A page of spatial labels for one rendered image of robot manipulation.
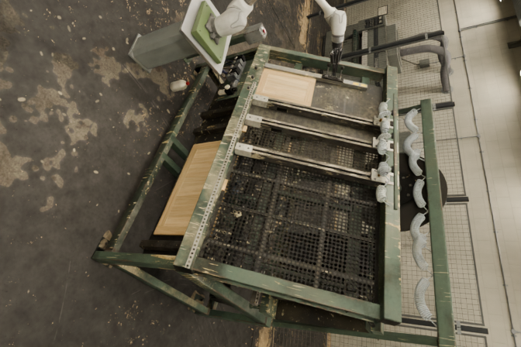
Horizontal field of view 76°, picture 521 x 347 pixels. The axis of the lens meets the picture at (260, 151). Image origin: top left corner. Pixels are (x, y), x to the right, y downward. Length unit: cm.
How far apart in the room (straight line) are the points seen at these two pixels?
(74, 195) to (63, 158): 27
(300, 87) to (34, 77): 199
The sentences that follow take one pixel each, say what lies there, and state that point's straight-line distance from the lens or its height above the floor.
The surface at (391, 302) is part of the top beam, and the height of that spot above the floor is 191.
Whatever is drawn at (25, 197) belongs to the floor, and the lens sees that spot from 250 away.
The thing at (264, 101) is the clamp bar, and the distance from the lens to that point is 278.
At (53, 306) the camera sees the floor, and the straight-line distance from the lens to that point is 267.
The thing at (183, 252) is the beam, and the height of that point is 83.
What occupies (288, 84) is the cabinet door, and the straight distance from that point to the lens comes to 303.
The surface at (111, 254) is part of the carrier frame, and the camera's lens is 260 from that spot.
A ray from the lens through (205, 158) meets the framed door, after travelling 290.
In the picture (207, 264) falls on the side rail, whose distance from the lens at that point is 209.
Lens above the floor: 226
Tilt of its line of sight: 29 degrees down
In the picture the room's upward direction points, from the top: 83 degrees clockwise
